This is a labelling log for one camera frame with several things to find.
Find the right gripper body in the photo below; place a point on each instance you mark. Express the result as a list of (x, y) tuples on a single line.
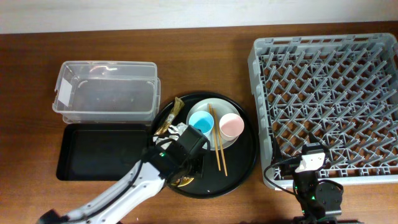
[(288, 167)]

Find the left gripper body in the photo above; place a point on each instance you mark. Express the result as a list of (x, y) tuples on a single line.
[(194, 167)]

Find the yellow bowl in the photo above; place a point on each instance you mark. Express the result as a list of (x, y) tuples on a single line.
[(183, 181)]

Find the white napkin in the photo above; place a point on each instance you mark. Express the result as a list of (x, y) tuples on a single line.
[(173, 132)]

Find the blue cup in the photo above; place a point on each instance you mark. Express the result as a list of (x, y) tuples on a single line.
[(203, 121)]

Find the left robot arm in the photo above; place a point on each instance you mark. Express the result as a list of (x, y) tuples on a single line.
[(170, 157)]

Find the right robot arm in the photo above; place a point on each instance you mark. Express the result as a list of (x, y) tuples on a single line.
[(320, 200)]

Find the grey dishwasher rack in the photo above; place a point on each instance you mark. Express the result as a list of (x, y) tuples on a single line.
[(340, 88)]

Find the round black serving tray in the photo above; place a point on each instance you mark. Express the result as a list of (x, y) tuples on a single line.
[(240, 157)]

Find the pink cup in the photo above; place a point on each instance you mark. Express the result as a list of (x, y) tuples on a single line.
[(231, 126)]

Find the right wooden chopstick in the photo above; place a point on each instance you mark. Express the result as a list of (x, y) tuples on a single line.
[(220, 144)]

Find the wooden chopstick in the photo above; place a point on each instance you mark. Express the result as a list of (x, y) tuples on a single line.
[(220, 144), (215, 142)]

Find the gold snack wrapper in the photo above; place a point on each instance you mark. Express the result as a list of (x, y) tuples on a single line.
[(178, 105)]

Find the left wooden chopstick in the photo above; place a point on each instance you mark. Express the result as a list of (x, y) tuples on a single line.
[(215, 142)]

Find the grey plate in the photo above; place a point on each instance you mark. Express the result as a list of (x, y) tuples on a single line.
[(222, 107)]

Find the black rectangular tray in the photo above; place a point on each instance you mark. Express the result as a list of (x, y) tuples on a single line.
[(100, 152)]

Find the clear plastic bin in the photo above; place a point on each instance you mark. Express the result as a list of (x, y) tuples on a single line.
[(107, 91)]

